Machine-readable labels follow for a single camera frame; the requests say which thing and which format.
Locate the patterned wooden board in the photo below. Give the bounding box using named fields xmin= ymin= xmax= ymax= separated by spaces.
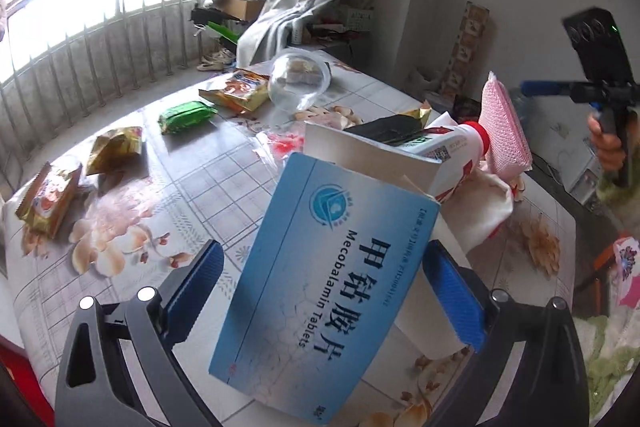
xmin=450 ymin=1 xmax=491 ymax=100

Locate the cardboard box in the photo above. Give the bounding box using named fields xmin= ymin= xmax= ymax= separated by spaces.
xmin=219 ymin=0 xmax=264 ymax=22

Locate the pink scrub cloth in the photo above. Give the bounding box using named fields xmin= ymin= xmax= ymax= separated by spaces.
xmin=480 ymin=72 xmax=533 ymax=180

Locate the orange and gold snack packet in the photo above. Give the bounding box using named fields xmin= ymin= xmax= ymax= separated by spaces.
xmin=17 ymin=162 xmax=83 ymax=238

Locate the clear plastic container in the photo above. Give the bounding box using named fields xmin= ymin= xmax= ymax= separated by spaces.
xmin=267 ymin=48 xmax=333 ymax=112

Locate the person's fuzzy green clothing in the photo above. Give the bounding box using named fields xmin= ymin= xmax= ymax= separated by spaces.
xmin=582 ymin=307 xmax=640 ymax=423

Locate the gold foil packet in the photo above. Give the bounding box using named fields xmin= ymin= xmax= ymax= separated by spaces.
xmin=85 ymin=126 xmax=145 ymax=178

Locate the crumpled white tissue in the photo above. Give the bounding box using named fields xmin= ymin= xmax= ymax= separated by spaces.
xmin=440 ymin=162 xmax=518 ymax=253

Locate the floral tablecloth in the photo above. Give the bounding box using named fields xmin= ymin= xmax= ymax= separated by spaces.
xmin=0 ymin=57 xmax=578 ymax=427

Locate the red plastic stool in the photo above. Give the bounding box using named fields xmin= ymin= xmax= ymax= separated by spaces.
xmin=0 ymin=342 xmax=53 ymax=427

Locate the black and gold wrapper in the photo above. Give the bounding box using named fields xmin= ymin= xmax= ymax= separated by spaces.
xmin=345 ymin=101 xmax=433 ymax=144

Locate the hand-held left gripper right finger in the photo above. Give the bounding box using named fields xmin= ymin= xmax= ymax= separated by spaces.
xmin=421 ymin=239 xmax=591 ymax=427

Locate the blue medicine box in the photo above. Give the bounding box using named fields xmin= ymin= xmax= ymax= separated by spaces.
xmin=207 ymin=122 xmax=476 ymax=425

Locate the white bottle with red cap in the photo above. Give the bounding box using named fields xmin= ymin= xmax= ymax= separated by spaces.
xmin=390 ymin=119 xmax=496 ymax=205

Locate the green plastic item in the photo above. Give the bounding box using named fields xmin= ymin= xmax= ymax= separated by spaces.
xmin=206 ymin=21 xmax=241 ymax=45

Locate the dark low cabinet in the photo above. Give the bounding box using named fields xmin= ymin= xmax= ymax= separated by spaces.
xmin=525 ymin=152 xmax=621 ymax=238

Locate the green snack packet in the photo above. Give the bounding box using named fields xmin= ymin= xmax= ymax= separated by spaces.
xmin=158 ymin=101 xmax=219 ymax=135

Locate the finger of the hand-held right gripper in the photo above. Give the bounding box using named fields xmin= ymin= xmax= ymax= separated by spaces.
xmin=520 ymin=79 xmax=576 ymax=98

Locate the person's right hand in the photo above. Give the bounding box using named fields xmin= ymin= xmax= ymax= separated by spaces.
xmin=587 ymin=114 xmax=628 ymax=176

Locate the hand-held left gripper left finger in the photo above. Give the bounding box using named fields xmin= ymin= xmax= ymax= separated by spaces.
xmin=54 ymin=239 xmax=226 ymax=427

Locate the pink floral cloth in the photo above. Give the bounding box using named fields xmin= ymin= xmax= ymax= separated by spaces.
xmin=614 ymin=237 xmax=640 ymax=308

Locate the metal window railing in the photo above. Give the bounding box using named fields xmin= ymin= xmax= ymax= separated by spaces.
xmin=0 ymin=0 xmax=247 ymax=158

